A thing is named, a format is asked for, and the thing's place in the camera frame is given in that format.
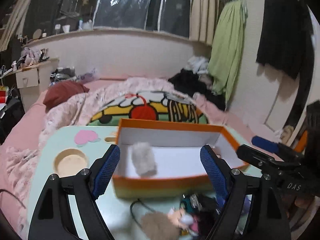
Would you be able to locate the red tissue box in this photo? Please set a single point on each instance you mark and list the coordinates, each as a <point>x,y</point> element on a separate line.
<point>4,93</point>

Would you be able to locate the teal black hair accessory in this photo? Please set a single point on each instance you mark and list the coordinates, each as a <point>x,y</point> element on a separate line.
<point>190,203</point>

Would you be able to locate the green hanging garment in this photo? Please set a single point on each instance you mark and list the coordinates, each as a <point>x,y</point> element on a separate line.
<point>227,48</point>

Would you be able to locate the black hanging garment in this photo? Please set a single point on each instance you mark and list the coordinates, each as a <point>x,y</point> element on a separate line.
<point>285,40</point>

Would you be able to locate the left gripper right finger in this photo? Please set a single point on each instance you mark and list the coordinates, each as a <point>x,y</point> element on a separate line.
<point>266,219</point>

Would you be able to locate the dark red pillow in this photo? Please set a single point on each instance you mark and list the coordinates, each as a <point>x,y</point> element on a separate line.
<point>61,92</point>

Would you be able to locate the pile of clothes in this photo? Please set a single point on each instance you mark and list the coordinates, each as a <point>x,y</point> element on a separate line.
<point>194,78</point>

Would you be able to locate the white desk with drawers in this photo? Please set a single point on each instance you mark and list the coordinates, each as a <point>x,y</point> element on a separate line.
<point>31,81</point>

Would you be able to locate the black fabric bundle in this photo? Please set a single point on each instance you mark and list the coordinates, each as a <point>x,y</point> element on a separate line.
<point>207,212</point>

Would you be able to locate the beige fluffy pompom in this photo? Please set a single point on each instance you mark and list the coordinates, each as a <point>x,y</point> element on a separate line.
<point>157,226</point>

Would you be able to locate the small white figurine toy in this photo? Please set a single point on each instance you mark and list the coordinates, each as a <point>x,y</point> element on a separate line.
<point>187,223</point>

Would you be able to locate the orange gradient cardboard box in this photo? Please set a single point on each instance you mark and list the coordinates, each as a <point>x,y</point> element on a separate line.
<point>175,148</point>

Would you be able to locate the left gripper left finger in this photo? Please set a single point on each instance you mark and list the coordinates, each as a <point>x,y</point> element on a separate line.
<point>52,217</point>

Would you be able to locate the pink rose patterned blanket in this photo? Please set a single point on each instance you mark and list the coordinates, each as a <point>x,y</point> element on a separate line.
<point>22,147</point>

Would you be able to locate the white fluffy pompom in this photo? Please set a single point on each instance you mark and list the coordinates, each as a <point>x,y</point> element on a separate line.
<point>143,159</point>

